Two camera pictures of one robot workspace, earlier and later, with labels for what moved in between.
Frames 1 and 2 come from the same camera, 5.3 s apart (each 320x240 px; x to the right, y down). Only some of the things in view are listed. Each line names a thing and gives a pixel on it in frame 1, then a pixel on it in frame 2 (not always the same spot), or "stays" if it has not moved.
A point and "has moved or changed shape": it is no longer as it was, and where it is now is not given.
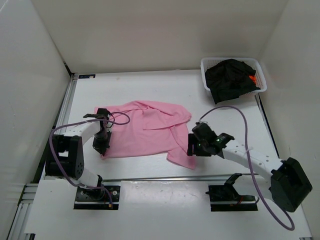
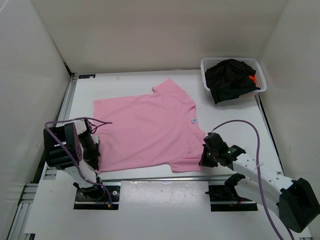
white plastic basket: (253, 63) stays
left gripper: (100, 146) -> (95, 153)
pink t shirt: (140, 128) has moved or changed shape
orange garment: (253, 78) stays
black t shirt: (229, 79) stays
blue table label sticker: (87, 76) stays
